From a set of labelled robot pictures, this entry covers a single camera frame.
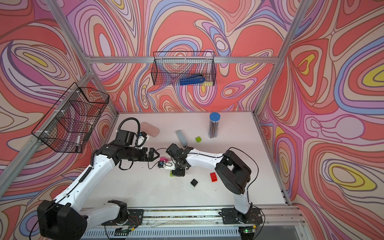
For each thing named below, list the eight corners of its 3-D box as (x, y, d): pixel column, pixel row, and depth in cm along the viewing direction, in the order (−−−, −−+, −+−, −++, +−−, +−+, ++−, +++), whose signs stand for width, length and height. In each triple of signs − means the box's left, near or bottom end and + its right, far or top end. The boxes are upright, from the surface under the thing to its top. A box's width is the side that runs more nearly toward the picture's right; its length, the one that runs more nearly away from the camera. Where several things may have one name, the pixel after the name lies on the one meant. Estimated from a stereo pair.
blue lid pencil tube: (208, 138, 105) (211, 120, 90) (207, 130, 109) (210, 112, 94) (217, 138, 105) (220, 120, 90) (216, 130, 109) (219, 112, 94)
